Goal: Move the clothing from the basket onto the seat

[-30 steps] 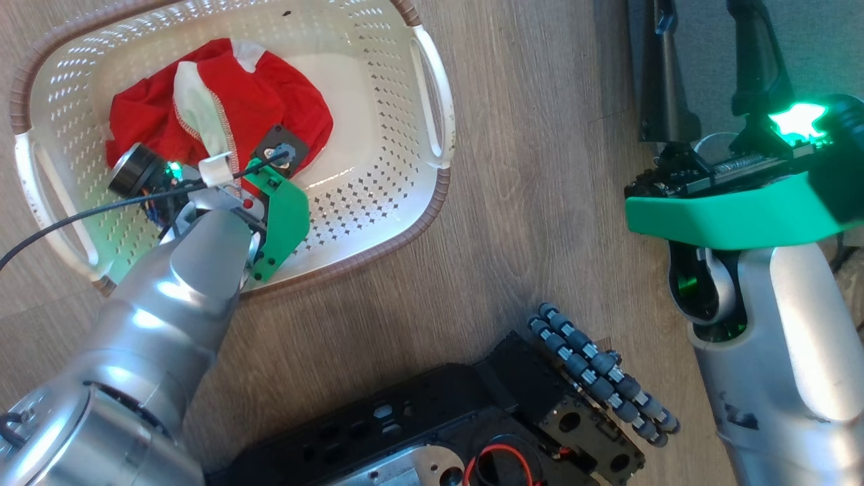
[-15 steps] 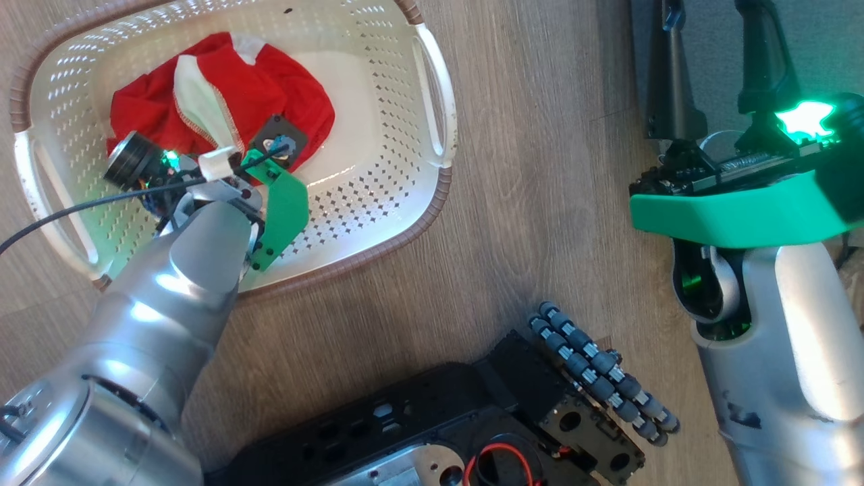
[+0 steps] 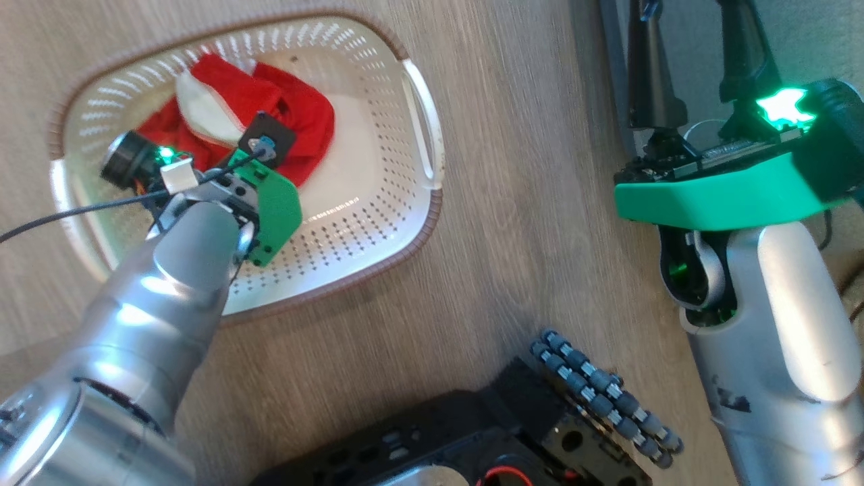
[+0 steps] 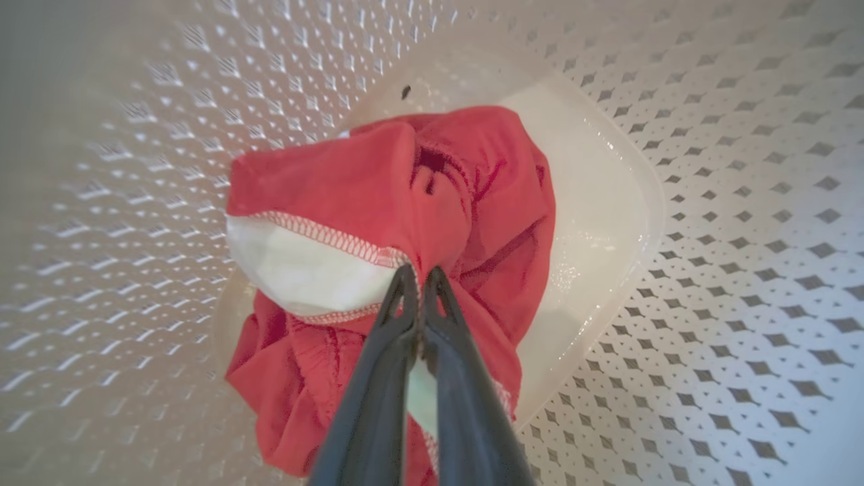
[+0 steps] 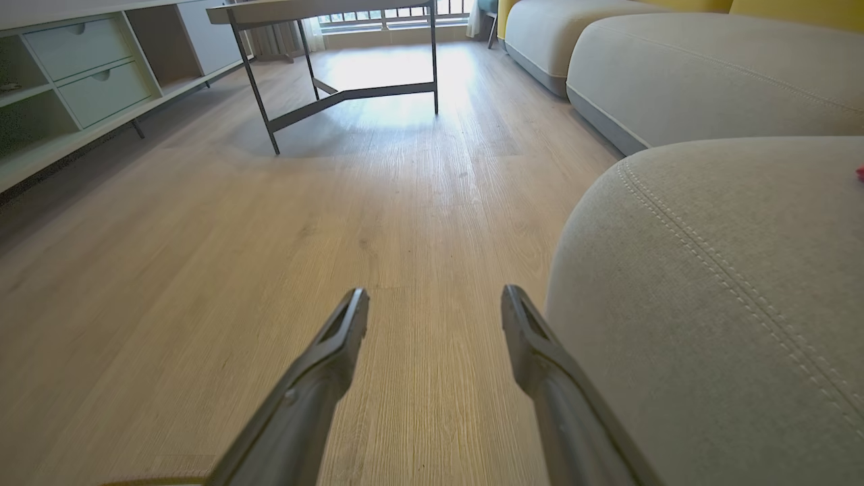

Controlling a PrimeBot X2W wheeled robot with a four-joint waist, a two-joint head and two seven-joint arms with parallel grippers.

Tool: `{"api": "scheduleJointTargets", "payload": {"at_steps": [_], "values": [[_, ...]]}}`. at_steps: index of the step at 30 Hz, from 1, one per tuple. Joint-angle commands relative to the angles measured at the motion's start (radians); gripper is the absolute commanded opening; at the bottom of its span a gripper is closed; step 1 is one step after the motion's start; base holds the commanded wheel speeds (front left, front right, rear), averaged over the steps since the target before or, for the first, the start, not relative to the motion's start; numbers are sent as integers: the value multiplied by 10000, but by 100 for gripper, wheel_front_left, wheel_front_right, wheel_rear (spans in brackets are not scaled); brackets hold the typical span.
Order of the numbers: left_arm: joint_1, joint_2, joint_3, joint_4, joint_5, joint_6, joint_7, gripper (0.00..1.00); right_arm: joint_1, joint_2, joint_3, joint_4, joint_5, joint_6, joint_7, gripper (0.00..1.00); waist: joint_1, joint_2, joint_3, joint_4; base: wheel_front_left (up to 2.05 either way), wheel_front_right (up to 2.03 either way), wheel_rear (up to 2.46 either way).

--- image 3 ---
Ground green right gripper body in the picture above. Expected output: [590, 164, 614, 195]
[614, 78, 864, 232]

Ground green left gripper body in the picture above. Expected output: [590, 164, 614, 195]
[101, 131, 304, 267]

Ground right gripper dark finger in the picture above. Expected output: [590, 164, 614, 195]
[627, 0, 689, 130]
[717, 0, 784, 103]

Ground red and white garment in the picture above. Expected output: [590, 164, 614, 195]
[136, 53, 336, 188]

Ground grey fabric sofa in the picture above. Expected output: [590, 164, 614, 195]
[597, 0, 864, 163]

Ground cream perforated laundry basket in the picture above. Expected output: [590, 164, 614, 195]
[47, 12, 446, 323]

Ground grey roller omni wheel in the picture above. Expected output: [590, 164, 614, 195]
[529, 329, 684, 470]

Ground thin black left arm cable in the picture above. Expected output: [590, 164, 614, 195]
[0, 150, 265, 245]

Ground red base cable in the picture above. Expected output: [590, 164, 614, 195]
[475, 465, 535, 486]

